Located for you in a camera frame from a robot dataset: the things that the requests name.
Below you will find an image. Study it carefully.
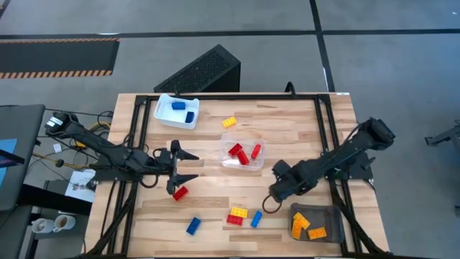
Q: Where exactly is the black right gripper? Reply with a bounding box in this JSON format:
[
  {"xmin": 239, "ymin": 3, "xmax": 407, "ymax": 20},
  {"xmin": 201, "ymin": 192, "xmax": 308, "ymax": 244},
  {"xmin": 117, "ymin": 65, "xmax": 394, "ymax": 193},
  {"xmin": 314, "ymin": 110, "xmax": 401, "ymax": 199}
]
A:
[{"xmin": 269, "ymin": 161, "xmax": 324, "ymax": 202}]

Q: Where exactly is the grey padded side table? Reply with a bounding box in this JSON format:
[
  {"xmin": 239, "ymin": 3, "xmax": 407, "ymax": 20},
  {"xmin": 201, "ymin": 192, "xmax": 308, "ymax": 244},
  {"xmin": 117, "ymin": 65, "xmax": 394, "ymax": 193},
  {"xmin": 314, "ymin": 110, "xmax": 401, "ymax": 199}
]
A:
[{"xmin": 0, "ymin": 104, "xmax": 46, "ymax": 212}]

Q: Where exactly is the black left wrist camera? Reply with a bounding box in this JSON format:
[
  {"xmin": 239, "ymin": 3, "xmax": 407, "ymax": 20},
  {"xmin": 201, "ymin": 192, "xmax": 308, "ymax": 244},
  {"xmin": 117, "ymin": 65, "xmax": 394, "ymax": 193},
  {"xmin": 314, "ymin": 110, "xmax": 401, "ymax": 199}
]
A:
[{"xmin": 157, "ymin": 147, "xmax": 172, "ymax": 163}]

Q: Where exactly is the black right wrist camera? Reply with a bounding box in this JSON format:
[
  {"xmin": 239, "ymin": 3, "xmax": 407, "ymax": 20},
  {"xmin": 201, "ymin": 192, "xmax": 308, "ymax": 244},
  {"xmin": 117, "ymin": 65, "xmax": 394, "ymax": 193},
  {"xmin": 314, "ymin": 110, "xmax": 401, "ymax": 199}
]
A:
[{"xmin": 272, "ymin": 160, "xmax": 293, "ymax": 177}]

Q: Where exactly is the white plastic bin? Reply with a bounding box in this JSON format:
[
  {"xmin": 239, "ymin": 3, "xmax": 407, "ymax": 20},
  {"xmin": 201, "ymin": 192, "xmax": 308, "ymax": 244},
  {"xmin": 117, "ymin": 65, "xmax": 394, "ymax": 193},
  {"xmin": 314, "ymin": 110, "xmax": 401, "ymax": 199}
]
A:
[{"xmin": 153, "ymin": 93, "xmax": 201, "ymax": 130}]

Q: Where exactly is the white coffee cup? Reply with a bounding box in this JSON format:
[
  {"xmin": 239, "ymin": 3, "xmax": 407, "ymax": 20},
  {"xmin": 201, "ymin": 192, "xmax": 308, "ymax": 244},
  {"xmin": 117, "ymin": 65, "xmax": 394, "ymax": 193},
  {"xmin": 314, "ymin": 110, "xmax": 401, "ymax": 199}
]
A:
[
  {"xmin": 31, "ymin": 217, "xmax": 55, "ymax": 235},
  {"xmin": 52, "ymin": 214, "xmax": 77, "ymax": 233}
]

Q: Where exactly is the dark grey bench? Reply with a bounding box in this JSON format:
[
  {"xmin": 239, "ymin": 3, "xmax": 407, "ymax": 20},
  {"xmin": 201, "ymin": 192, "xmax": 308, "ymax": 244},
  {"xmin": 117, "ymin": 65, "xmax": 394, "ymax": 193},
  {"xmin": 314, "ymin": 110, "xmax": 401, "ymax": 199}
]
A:
[{"xmin": 0, "ymin": 204, "xmax": 33, "ymax": 259}]

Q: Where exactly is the black hazard-striped floor mat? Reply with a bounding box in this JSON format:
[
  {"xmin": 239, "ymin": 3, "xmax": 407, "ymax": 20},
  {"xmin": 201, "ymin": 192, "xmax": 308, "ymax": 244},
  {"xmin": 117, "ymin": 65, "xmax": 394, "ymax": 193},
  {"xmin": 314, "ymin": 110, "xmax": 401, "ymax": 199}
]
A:
[{"xmin": 0, "ymin": 37, "xmax": 121, "ymax": 80}]

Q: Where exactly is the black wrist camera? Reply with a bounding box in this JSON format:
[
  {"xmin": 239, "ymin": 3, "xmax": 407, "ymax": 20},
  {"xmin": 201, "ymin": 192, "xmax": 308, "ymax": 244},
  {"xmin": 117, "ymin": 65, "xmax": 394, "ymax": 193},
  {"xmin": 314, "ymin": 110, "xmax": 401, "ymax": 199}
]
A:
[
  {"xmin": 272, "ymin": 160, "xmax": 293, "ymax": 177},
  {"xmin": 157, "ymin": 147, "xmax": 172, "ymax": 163}
]

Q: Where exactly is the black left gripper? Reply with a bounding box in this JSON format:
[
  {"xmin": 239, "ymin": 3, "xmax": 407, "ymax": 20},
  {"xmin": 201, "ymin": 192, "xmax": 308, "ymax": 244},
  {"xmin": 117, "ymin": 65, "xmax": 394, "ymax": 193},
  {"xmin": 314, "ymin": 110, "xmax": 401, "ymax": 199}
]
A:
[{"xmin": 124, "ymin": 140, "xmax": 201, "ymax": 196}]

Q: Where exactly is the black aluminium table frame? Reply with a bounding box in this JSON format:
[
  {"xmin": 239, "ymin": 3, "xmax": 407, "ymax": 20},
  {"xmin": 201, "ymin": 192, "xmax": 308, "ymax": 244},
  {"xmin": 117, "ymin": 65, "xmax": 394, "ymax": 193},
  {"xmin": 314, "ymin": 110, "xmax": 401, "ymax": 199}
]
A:
[{"xmin": 83, "ymin": 91, "xmax": 392, "ymax": 259}]

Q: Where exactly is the grey chair base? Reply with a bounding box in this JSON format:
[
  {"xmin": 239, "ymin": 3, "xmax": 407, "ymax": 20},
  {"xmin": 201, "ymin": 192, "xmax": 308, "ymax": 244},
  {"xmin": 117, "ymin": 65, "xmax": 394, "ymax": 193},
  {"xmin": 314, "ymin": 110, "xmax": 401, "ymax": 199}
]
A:
[{"xmin": 425, "ymin": 123, "xmax": 460, "ymax": 159}]

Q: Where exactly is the dark grey tray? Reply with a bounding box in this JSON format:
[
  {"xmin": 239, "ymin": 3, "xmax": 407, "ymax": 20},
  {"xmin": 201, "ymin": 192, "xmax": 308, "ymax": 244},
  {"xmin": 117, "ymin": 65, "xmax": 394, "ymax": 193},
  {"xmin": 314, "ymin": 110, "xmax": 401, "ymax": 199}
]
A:
[{"xmin": 288, "ymin": 202, "xmax": 345, "ymax": 244}]

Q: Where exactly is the white printed paper sheet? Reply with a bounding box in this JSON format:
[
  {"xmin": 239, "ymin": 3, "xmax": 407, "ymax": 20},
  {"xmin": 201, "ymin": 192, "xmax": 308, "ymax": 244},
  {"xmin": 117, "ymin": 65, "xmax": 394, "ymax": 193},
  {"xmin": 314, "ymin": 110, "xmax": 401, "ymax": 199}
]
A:
[{"xmin": 64, "ymin": 168, "xmax": 97, "ymax": 204}]

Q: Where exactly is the clear plastic bin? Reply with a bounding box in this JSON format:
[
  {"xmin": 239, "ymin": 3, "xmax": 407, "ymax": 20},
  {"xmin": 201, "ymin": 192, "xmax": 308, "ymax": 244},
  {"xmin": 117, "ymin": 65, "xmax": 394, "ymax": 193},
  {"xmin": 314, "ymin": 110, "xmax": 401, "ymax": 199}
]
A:
[{"xmin": 218, "ymin": 132, "xmax": 267, "ymax": 173}]

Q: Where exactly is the black perforated computer case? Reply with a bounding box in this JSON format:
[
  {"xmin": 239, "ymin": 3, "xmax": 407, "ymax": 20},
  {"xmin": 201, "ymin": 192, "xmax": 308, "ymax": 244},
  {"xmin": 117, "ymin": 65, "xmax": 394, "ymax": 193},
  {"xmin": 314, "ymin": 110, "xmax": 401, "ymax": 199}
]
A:
[{"xmin": 153, "ymin": 44, "xmax": 242, "ymax": 94}]

